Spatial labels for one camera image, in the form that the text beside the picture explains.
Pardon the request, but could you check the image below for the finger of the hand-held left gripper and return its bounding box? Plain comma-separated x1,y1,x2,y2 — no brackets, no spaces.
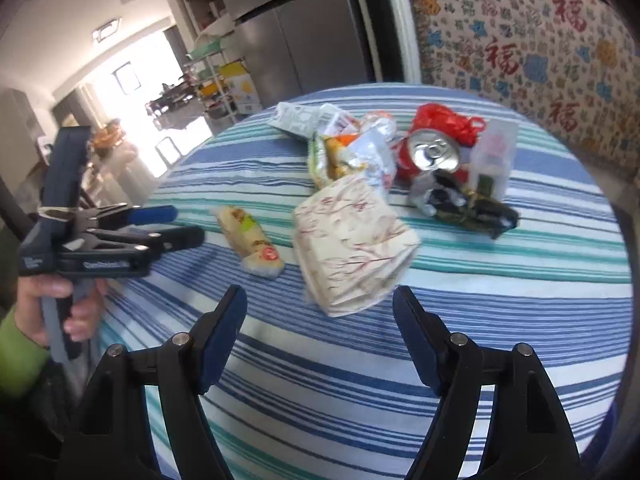
60,226,205,263
75,202,178,232

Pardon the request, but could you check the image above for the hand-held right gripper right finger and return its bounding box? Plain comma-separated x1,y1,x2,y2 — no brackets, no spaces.
392,286,583,480

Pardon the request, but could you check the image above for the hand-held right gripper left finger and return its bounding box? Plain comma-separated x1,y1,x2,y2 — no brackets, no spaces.
62,285,248,480

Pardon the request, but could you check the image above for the person's left forearm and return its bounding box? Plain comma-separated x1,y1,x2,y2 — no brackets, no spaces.
0,305,51,401

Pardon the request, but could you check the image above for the person's left hand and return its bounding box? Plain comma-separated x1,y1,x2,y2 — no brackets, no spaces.
15,276,108,345

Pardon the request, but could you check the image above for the cream yellow snack wrapper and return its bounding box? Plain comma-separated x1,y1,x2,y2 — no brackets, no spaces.
214,205,285,278

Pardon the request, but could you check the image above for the blue green striped tablecloth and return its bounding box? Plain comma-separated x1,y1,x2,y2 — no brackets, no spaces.
97,82,633,480

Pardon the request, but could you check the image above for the paper bag with red branches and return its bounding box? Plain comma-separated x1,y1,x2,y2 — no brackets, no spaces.
292,176,421,318

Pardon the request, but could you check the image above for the dark green wrapper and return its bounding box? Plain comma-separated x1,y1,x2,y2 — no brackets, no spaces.
435,194,521,240

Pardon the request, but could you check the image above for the black silver wrapper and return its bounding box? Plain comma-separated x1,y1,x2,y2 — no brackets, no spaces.
410,170,473,220

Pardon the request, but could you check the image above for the ceiling light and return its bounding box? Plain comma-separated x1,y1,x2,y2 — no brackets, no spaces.
91,18,122,43

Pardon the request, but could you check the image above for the yellow cardboard box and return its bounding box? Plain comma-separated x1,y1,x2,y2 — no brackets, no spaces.
220,60,264,114

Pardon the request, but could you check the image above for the green yellow snack bag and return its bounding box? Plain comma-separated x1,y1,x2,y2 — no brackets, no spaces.
306,132,351,192

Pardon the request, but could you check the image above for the white blister pack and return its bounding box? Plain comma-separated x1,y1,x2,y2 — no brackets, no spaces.
266,101,323,137

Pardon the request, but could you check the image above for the silver foil wrapper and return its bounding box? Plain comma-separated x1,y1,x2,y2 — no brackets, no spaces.
345,129,398,198

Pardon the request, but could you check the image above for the crushed red soda can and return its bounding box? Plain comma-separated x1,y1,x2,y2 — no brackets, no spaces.
399,129,463,181

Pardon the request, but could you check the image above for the white red striped wrapper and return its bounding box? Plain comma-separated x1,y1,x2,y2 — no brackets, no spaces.
319,103,362,137

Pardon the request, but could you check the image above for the clear plastic cup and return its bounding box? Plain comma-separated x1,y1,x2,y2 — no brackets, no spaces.
470,119,521,196

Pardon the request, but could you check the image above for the white orange foil wrapper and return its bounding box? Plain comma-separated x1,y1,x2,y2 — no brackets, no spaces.
360,111,398,142

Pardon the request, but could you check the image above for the red plastic bag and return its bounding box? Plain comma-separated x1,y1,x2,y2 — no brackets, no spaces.
395,103,486,181

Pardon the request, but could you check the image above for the grey refrigerator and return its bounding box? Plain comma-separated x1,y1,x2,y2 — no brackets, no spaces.
210,0,385,111

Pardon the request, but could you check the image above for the white wire shelf rack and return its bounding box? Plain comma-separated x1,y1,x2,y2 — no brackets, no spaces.
187,30,241,122

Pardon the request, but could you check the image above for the black door frame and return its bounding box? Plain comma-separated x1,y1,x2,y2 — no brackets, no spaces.
350,0,407,84

